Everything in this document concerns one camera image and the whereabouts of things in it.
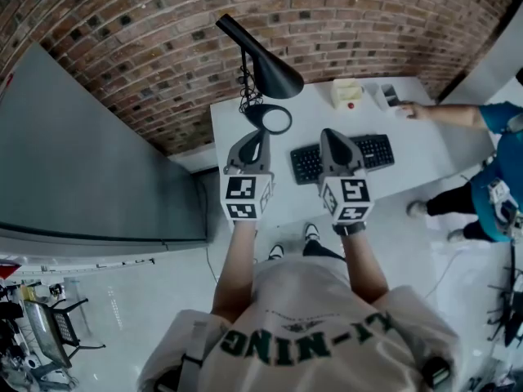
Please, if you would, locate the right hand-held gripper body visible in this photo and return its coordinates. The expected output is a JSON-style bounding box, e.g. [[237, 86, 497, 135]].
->
[[318, 165, 376, 225]]

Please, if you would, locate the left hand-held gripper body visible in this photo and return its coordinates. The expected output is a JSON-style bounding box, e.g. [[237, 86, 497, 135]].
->
[[222, 162, 275, 222]]

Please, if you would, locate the black desk lamp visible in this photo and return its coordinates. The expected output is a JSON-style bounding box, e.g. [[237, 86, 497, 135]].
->
[[215, 13, 306, 135]]

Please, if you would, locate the person's right forearm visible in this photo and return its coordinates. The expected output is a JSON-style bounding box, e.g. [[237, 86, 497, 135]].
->
[[340, 233, 390, 306]]

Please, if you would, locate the person's left forearm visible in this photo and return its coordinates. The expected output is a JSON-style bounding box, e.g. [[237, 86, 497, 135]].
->
[[209, 218, 260, 325]]

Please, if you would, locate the white desk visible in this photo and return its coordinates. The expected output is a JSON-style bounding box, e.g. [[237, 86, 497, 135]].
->
[[209, 75, 498, 230]]

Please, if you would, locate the black keyboard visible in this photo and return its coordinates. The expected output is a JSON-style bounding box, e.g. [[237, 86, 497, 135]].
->
[[289, 133, 396, 186]]

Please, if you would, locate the black wrist watch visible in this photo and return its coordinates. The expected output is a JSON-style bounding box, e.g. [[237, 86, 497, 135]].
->
[[331, 221, 367, 237]]

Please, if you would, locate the person's black trouser leg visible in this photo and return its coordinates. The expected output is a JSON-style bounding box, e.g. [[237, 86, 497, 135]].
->
[[302, 238, 346, 261]]

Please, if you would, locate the cream plastic box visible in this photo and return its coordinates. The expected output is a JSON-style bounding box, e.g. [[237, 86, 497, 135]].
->
[[330, 78, 365, 110]]

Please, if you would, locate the clear rectangular container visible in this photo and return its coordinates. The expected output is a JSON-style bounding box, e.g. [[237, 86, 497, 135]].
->
[[364, 82, 406, 112]]

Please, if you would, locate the white printed t-shirt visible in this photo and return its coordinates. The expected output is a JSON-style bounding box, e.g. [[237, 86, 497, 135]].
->
[[138, 257, 463, 392]]

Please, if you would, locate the white carried device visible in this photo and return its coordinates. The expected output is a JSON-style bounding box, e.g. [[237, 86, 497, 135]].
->
[[488, 177, 522, 236]]

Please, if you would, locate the black tripod stand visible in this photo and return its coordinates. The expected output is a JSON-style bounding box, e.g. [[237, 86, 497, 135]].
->
[[487, 243, 523, 347]]

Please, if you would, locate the black mesh chair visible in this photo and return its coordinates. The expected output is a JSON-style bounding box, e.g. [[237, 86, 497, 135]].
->
[[22, 296, 107, 371]]

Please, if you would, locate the grey shoulder strap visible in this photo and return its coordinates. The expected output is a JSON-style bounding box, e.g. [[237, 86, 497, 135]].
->
[[179, 320, 214, 383]]

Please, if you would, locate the black strap buckle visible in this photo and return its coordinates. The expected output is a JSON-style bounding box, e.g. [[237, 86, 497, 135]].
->
[[422, 356, 453, 390]]

